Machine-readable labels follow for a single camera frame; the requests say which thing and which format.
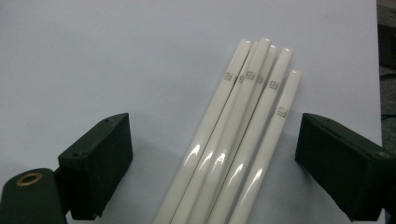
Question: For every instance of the black metal stand base plate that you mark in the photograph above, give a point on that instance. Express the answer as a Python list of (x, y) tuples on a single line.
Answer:
[(387, 46)]

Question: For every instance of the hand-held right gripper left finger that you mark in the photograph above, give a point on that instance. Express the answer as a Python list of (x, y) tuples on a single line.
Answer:
[(96, 161)]

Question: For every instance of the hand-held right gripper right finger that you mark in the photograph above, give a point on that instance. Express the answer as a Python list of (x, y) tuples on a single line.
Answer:
[(342, 174)]

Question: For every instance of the bundle of white chopsticks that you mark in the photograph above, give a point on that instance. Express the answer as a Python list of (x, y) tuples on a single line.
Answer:
[(218, 140)]

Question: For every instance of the pale blue table sheet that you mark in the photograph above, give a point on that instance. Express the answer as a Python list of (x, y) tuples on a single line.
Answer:
[(93, 62)]

